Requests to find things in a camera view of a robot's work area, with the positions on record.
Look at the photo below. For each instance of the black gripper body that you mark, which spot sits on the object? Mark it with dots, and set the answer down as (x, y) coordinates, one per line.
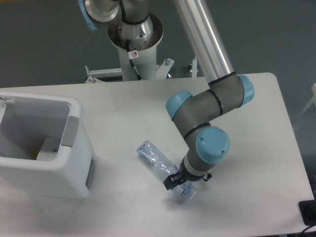
(192, 178)

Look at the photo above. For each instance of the crushed clear plastic bottle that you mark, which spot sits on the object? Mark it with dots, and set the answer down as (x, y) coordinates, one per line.
(162, 167)

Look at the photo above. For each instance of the white plastic wrapper bag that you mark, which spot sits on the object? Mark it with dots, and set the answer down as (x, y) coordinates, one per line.
(49, 149)

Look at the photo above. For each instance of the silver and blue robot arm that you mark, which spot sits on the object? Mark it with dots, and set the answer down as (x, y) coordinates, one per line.
(191, 114)

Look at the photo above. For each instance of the white trash can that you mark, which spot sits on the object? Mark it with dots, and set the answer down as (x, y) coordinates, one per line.
(26, 119)

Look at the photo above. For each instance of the black device at table edge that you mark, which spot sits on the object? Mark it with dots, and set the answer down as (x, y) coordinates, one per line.
(308, 211)

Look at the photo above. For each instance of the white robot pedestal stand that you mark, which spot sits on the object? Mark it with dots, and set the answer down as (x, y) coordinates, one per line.
(137, 51)

